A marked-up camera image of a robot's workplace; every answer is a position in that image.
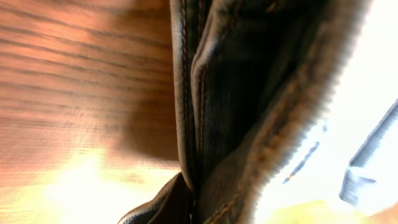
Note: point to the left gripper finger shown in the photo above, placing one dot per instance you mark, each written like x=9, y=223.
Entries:
x=172, y=205

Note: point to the light blue denim jeans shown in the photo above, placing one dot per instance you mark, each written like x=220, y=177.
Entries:
x=254, y=81

